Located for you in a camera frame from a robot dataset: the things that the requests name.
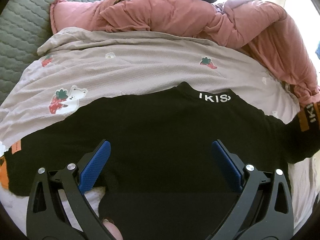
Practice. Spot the beige strawberry bear bedsheet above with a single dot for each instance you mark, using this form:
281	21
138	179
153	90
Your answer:
88	65

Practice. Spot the pink quilted duvet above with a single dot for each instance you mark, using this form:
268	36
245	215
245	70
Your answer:
262	30

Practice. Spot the grey quilted headboard cushion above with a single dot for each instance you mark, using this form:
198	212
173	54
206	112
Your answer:
25	25

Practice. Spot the person's left hand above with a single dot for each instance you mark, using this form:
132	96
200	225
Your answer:
112	229

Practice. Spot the black sweater with orange cuffs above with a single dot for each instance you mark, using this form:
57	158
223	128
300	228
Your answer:
161	179

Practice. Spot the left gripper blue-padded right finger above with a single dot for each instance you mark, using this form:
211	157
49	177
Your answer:
264	207

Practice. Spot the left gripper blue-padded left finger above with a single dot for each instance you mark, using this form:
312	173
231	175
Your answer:
46	217

